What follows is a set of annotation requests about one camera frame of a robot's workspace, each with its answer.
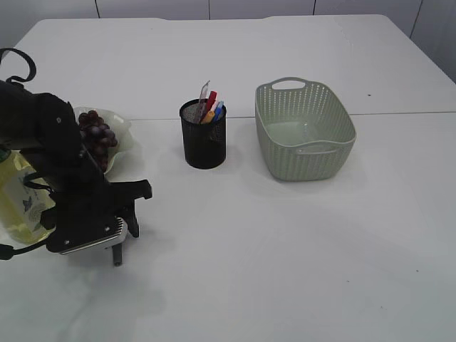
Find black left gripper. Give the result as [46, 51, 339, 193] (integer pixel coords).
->
[40, 180, 152, 238]

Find grey marker pen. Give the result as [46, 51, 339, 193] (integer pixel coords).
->
[111, 243, 123, 267]

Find purple grape bunch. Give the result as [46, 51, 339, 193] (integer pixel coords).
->
[78, 110, 118, 172]

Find yellow tea bottle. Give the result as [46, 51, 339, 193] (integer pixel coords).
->
[1, 147, 54, 245]

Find gold marker pen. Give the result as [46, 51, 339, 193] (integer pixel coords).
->
[200, 110, 215, 124]

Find blue scissors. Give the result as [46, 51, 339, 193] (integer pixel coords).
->
[212, 101, 224, 122]

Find pink purple scissors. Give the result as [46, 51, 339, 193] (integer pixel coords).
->
[210, 100, 219, 112]

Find red marker pen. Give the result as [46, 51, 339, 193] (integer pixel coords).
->
[203, 90, 217, 115]

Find clear plastic ruler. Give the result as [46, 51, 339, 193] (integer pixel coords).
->
[193, 81, 210, 124]

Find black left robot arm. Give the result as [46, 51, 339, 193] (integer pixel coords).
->
[1, 81, 152, 237]

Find pale green wavy plate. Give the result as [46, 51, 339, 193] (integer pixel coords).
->
[73, 106, 135, 174]

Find black mesh pen holder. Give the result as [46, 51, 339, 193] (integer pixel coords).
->
[179, 99, 227, 170]

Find green plastic woven basket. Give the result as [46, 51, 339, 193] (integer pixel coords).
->
[255, 77, 356, 182]

